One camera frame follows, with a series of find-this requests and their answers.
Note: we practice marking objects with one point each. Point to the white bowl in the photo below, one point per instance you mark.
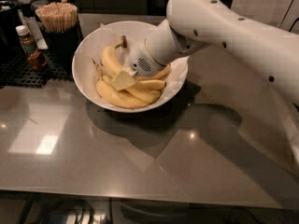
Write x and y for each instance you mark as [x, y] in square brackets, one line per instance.
[90, 49]

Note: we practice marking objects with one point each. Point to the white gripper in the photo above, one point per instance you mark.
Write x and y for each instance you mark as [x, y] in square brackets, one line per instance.
[140, 61]

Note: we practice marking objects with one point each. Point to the small white-capped sauce bottle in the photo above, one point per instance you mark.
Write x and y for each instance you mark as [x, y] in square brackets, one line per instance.
[26, 39]

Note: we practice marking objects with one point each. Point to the black container far left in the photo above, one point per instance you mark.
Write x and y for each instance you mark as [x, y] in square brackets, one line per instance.
[9, 20]

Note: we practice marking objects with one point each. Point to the bundle of wooden stirrers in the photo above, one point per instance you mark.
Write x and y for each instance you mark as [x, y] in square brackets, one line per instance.
[57, 17]

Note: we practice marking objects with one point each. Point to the black grid mat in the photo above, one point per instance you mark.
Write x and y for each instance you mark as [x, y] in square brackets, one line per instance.
[17, 72]

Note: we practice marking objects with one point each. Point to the white flat stick packet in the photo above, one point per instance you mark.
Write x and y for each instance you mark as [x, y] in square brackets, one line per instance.
[34, 29]

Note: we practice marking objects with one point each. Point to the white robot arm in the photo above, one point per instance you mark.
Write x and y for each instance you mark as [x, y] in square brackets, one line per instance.
[190, 25]

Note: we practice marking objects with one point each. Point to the clear acrylic sign stand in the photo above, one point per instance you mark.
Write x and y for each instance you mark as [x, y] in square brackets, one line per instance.
[283, 14]

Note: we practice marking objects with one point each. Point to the large top yellow banana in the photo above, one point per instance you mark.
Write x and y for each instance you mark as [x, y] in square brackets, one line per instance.
[113, 67]

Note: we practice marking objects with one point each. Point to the middle right yellow banana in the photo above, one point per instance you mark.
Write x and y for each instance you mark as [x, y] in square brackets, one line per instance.
[154, 84]

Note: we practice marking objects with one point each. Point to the white paper liner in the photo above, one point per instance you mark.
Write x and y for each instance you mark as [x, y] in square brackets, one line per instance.
[92, 79]

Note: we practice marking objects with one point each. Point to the dark lidded jar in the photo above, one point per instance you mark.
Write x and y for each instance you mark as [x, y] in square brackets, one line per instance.
[38, 3]
[25, 6]

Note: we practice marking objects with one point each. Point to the small brown sauce bottle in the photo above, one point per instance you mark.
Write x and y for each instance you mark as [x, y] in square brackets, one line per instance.
[37, 60]

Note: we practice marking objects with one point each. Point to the black stirrer holder cup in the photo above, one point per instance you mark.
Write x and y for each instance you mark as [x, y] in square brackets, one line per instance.
[64, 44]

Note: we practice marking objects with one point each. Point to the lower left yellow banana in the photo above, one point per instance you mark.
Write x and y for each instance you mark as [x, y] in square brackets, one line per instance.
[117, 98]

